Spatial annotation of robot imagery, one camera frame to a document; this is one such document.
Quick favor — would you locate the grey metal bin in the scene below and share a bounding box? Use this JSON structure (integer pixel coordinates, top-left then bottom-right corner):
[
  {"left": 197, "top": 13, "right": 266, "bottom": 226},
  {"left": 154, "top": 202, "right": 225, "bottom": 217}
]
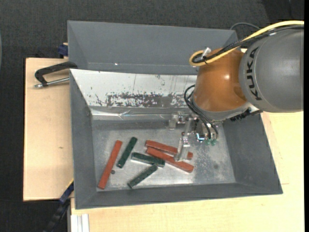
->
[{"left": 67, "top": 20, "right": 284, "bottom": 210}]

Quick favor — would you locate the dark green flat block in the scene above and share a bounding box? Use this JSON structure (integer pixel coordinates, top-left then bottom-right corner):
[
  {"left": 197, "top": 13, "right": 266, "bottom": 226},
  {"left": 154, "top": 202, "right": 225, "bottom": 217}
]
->
[
  {"left": 116, "top": 136, "right": 138, "bottom": 169},
  {"left": 126, "top": 163, "right": 159, "bottom": 189},
  {"left": 130, "top": 152, "right": 166, "bottom": 168}
]

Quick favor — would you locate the red-brown flat block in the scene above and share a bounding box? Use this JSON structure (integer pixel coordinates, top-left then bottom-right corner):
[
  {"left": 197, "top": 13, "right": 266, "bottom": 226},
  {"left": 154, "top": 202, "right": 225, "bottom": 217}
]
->
[
  {"left": 97, "top": 140, "right": 123, "bottom": 190},
  {"left": 145, "top": 146, "right": 195, "bottom": 174},
  {"left": 144, "top": 139, "right": 194, "bottom": 160}
]

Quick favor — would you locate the black cylinder on white bracket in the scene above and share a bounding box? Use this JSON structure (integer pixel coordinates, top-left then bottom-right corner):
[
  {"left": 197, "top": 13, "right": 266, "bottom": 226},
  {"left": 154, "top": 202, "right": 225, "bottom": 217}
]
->
[{"left": 230, "top": 106, "right": 263, "bottom": 123}]

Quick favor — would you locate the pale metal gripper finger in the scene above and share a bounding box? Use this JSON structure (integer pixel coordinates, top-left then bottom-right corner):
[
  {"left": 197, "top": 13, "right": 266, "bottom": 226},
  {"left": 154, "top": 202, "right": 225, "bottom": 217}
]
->
[
  {"left": 169, "top": 112, "right": 187, "bottom": 131},
  {"left": 174, "top": 136, "right": 191, "bottom": 161}
]

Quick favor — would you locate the pale wood flat board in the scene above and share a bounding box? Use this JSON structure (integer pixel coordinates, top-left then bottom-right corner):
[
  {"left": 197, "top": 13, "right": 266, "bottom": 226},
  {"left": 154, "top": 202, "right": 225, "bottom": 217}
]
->
[{"left": 22, "top": 57, "right": 75, "bottom": 202}]

